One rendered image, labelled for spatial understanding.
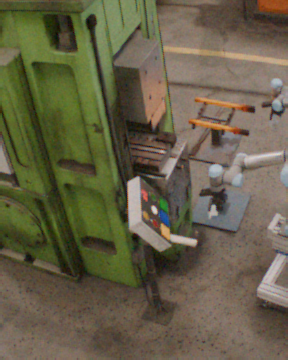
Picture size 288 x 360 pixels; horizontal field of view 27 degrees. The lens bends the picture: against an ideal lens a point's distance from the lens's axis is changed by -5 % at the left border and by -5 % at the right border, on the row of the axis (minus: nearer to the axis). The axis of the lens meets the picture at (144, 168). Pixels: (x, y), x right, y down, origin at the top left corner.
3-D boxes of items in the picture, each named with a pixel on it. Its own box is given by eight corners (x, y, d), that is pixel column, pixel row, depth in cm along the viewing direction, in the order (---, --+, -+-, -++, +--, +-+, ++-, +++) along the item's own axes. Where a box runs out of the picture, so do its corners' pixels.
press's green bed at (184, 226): (195, 229, 471) (191, 187, 439) (178, 265, 448) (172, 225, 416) (129, 214, 491) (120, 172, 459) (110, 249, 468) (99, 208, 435)
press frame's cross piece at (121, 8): (142, 21, 353) (131, -44, 320) (113, 57, 327) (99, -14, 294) (78, 16, 368) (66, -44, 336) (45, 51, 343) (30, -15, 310)
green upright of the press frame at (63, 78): (152, 262, 453) (99, -14, 294) (138, 289, 437) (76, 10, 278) (99, 249, 469) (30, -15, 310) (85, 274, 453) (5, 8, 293)
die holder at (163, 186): (192, 186, 439) (187, 139, 408) (173, 226, 415) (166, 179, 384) (120, 171, 459) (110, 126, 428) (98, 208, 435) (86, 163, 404)
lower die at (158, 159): (171, 152, 401) (169, 143, 395) (159, 174, 389) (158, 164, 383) (112, 141, 416) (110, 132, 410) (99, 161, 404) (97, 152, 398)
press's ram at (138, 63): (171, 85, 379) (164, 33, 351) (148, 124, 354) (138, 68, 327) (110, 76, 394) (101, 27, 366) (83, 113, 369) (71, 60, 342)
